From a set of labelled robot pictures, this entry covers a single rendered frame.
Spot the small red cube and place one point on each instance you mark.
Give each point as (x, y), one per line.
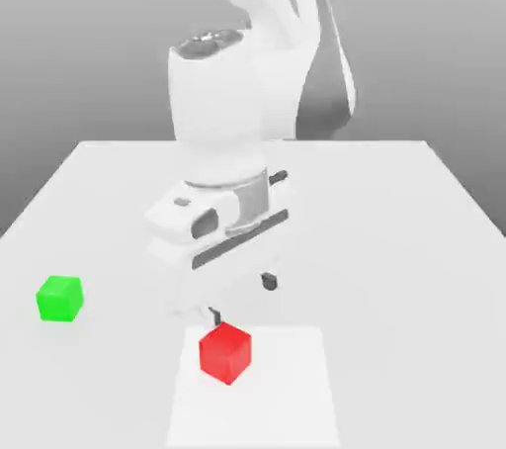
(224, 354)

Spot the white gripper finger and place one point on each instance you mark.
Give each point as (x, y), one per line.
(269, 282)
(215, 316)

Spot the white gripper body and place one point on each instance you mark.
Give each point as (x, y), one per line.
(221, 271)

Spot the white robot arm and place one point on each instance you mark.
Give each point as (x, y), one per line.
(221, 101)

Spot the small green cube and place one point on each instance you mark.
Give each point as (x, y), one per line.
(59, 298)

